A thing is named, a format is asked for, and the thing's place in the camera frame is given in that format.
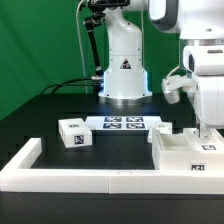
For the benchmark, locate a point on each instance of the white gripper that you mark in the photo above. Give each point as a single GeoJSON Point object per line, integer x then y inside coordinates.
{"type": "Point", "coordinates": [208, 103]}

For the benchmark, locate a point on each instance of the white cabinet body box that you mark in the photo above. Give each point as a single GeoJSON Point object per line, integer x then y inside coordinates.
{"type": "Point", "coordinates": [172, 152]}

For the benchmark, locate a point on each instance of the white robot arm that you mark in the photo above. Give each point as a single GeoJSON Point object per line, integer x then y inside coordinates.
{"type": "Point", "coordinates": [170, 45]}

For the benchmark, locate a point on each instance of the white cabinet top block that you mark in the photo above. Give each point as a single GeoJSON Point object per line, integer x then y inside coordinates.
{"type": "Point", "coordinates": [74, 132]}

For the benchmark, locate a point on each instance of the white U-shaped fence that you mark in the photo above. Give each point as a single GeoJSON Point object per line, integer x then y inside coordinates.
{"type": "Point", "coordinates": [18, 175]}

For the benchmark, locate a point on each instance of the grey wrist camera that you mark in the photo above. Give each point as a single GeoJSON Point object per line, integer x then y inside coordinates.
{"type": "Point", "coordinates": [171, 85]}

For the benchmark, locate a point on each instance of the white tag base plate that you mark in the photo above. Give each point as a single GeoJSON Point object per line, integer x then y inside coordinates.
{"type": "Point", "coordinates": [121, 122]}

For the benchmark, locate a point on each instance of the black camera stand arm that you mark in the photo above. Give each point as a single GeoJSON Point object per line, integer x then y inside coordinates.
{"type": "Point", "coordinates": [98, 7]}

